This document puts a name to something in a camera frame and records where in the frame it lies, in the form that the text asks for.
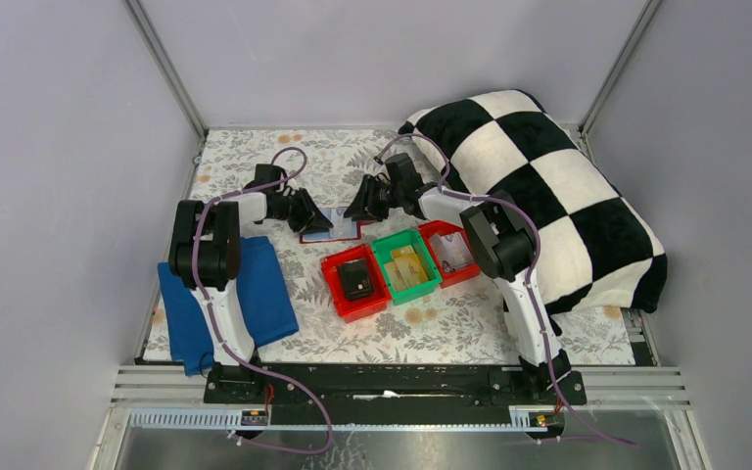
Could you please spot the white cards in red bin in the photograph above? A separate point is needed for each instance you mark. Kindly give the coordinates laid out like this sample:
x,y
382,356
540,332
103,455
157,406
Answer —
x,y
451,251

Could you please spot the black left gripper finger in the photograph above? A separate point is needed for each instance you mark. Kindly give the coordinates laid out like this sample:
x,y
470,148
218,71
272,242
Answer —
x,y
308,209
306,226

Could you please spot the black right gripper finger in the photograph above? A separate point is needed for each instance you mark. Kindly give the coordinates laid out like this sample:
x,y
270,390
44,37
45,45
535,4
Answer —
x,y
380,206
360,207

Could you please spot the red plastic bin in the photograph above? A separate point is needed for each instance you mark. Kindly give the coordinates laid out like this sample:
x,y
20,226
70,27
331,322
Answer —
x,y
427,230
354,311

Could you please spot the black white checkered pillow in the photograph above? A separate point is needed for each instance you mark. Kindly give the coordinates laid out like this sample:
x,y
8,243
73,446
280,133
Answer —
x,y
596,250

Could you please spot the aluminium front rail frame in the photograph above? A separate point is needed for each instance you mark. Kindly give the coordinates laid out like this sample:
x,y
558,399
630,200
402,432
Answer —
x,y
635,418

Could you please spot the white card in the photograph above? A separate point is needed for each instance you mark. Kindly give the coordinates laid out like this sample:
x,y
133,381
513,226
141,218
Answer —
x,y
344,228

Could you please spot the blue folded cloth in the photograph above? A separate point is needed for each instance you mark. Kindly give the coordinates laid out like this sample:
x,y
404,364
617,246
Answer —
x,y
262,294

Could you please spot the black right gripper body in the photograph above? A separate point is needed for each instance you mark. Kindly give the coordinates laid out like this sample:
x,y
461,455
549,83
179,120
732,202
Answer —
x,y
397,190

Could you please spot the green plastic bin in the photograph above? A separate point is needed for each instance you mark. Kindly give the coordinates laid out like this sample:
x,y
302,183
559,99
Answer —
x,y
410,237

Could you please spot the gold cards in green bin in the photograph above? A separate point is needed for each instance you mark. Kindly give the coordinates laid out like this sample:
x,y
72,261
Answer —
x,y
405,269

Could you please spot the right red plastic bin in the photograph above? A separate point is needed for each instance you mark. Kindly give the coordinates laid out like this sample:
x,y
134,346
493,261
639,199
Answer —
x,y
427,230

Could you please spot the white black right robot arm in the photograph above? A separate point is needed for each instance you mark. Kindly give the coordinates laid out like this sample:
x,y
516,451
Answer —
x,y
504,242

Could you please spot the red leather card holder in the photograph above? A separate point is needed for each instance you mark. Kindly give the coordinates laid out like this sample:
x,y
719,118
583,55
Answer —
x,y
324,237

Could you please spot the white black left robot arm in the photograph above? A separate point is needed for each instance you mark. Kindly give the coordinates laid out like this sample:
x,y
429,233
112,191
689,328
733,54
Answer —
x,y
205,250

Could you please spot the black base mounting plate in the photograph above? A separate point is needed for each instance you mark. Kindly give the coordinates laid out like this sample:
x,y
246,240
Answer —
x,y
372,394

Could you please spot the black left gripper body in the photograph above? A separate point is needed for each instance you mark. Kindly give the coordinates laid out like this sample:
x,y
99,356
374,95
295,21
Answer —
x,y
283,208

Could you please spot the left red plastic bin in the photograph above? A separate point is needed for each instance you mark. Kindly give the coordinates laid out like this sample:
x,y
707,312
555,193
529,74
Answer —
x,y
354,311

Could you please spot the black VIP card stack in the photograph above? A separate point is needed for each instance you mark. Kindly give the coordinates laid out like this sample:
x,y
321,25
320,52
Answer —
x,y
355,280

